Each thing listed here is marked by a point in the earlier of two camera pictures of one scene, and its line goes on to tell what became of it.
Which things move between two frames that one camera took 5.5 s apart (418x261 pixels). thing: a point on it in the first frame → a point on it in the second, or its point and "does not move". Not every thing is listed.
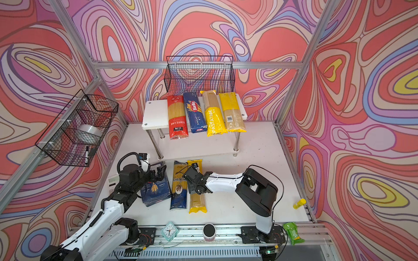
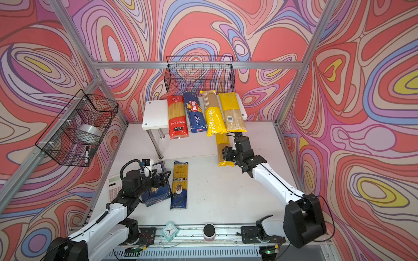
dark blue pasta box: (154, 192) does not move
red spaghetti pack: (177, 123) does not move
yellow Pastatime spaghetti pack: (197, 201) → (222, 141)
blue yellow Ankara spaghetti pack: (179, 187) does not move
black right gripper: (191, 188) → (227, 154)
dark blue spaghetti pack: (195, 111) does not move
